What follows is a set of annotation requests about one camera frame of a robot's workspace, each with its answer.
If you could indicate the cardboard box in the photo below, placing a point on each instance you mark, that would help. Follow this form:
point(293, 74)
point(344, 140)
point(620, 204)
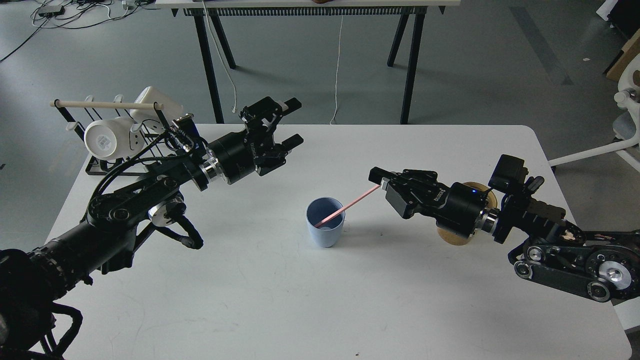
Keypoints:
point(627, 53)

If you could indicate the bamboo cylinder holder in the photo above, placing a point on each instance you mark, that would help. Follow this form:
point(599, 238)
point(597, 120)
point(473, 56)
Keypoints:
point(469, 207)

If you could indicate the background trestle table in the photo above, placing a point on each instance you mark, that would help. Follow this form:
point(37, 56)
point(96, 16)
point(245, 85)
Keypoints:
point(303, 33)

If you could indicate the wooden rack dowel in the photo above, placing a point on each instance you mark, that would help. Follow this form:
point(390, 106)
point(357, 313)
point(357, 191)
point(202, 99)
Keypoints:
point(59, 104)

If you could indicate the white chair base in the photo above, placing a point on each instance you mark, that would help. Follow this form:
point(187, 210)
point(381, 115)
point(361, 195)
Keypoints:
point(627, 98)

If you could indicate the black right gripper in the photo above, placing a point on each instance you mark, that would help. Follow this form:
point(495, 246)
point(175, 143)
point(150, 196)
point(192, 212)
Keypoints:
point(412, 192)

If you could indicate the pink chopstick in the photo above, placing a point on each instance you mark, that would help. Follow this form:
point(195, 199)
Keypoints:
point(340, 211)

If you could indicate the blue plastic cup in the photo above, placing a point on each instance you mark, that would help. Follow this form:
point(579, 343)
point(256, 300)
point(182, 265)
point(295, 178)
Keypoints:
point(328, 234)

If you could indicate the white mug on rack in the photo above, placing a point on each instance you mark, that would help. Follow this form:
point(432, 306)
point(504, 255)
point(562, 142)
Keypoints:
point(111, 139)

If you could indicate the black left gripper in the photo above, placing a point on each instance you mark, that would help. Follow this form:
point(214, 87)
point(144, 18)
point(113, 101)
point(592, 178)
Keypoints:
point(253, 150)

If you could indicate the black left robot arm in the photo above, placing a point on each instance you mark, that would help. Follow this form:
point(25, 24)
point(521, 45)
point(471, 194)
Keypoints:
point(132, 201)

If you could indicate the black wire cup rack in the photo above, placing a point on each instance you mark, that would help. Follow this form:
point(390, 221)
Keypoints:
point(149, 122)

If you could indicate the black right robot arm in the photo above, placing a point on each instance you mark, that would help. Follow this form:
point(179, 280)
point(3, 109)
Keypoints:
point(596, 265)

